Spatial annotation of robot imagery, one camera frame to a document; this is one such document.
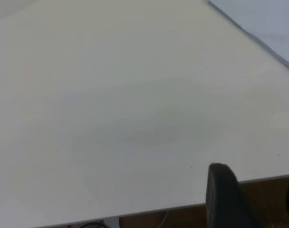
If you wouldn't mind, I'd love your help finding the grey cable under table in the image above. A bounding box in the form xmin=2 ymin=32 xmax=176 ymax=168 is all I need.
xmin=157 ymin=209 xmax=170 ymax=228

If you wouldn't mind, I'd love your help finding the black cable under table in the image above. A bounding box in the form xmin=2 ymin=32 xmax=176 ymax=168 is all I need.
xmin=78 ymin=220 xmax=105 ymax=228

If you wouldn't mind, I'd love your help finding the white table leg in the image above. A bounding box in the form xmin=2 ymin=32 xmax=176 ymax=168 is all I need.
xmin=103 ymin=216 xmax=120 ymax=228

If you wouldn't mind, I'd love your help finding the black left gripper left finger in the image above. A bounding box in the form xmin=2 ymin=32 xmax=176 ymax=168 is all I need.
xmin=205 ymin=163 xmax=263 ymax=228

